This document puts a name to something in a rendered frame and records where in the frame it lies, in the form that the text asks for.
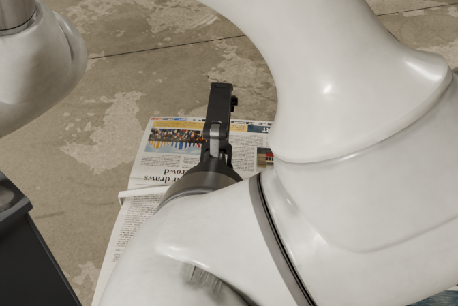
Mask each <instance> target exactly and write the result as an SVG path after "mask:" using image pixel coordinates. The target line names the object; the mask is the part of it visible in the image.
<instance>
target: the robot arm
mask: <svg viewBox="0 0 458 306"><path fill-rule="evenodd" d="M196 1H197V2H199V3H201V4H203V5H205V6H207V7H209V8H211V9H212V10H215V11H216V12H217V13H219V14H221V15H222V16H224V17H225V18H227V19H228V20H229V21H230V22H232V23H233V24H235V25H236V26H237V27H238V28H239V29H240V30H241V31H242V32H243V33H244V34H245V35H246V36H247V37H248V38H249V39H250V40H251V41H252V42H253V43H254V45H255V46H256V48H257V49H258V50H259V51H260V53H261V55H262V56H263V57H264V60H265V61H266V63H267V65H268V67H269V69H270V71H271V74H272V76H273V80H274V82H275V86H276V89H277V99H278V103H277V112H276V115H275V119H274V122H273V124H272V126H271V128H270V130H269V132H268V136H267V142H268V144H269V146H270V148H271V150H272V153H273V156H274V157H273V163H274V165H272V166H270V167H269V168H267V169H266V170H263V171H262V172H259V173H258V174H255V175H254V176H252V177H249V178H247V179H245V180H243V179H242V178H241V176H240V175H239V174H238V173H237V172H235V171H234V170H233V165H232V145H231V144H230V143H229V133H230V116H231V112H234V107H235V106H238V98H237V97H236V96H235V95H232V91H233V86H232V83H220V82H212V83H211V85H210V95H209V103H208V107H207V115H206V119H205V123H204V127H203V130H202V132H201V134H202V137H203V138H204V139H207V141H206V142H204V143H203V144H202V148H201V154H200V162H199V163H198V165H196V166H194V167H193V168H190V169H189V170H188V171H187V172H186V173H185V174H184V175H183V176H182V177H181V178H180V179H178V180H177V181H175V182H174V183H173V184H172V185H171V186H170V187H169V188H168V189H167V191H166V193H165V194H164V196H163V198H162V200H161V202H160V204H159V206H158V207H157V208H156V210H155V212H154V214H153V216H152V217H150V218H149V219H148V220H146V222H145V223H143V225H141V227H140V228H139V229H138V231H137V232H136V233H135V235H134V236H133V237H132V239H131V240H130V241H129V243H128V244H127V246H126V247H125V249H124V250H123V253H122V254H121V256H120V257H119V259H118V261H117V263H116V264H115V266H114V268H113V270H112V273H111V274H110V277H109V279H108V281H107V284H106V287H105V288H104V291H103V293H102V296H101V299H100V302H99V305H98V306H406V305H410V304H413V303H415V302H418V301H421V300H423V299H425V298H428V297H430V296H433V295H434V294H437V293H439V292H442V291H444V290H447V289H449V288H451V287H453V286H456V285H457V284H458V67H455V68H453V69H450V67H449V65H448V63H447V61H446V59H445V58H444V57H443V56H442V55H439V54H437V53H434V52H428V51H424V50H417V49H414V48H411V47H409V46H406V45H405V44H402V43H401V42H399V41H398V40H397V39H396V38H395V37H393V36H392V35H391V34H390V33H389V32H388V30H387V29H386V28H385V26H384V25H383V24H382V23H381V22H380V20H379V18H378V17H377V16H376V15H375V13H374V12H373V10H372V9H371V8H370V6H369V4H368V3H367V2H366V0H196ZM86 68H87V47H86V44H85V41H84V40H83V38H82V36H81V34H80V33H79V31H78V30H77V28H76V27H75V26H74V25H73V24H72V23H71V22H70V21H69V20H68V19H67V18H66V17H65V16H63V15H61V14H60V13H58V12H55V11H53V10H51V9H50V8H49V7H48V6H47V5H46V4H45V3H44V2H43V1H42V0H0V138H2V137H4V136H7V135H8V134H11V133H12V132H15V131H16V130H18V129H20V128H21V127H23V126H25V125H26V124H28V123H30V122H32V121H33V120H34V119H36V118H38V117H39V116H41V115H42V114H44V113H45V112H47V111H48V110H50V109H51V108H52V107H54V106H55V105H57V104H58V103H59V102H60V101H62V100H63V99H65V98H66V97H67V96H68V95H69V94H70V93H71V92H72V91H73V90H74V89H75V87H76V86H77V84H78V83H79V82H80V80H81V78H82V77H83V75H84V73H85V70H86ZM225 154H226V155H227V163H226V155H225Z"/></svg>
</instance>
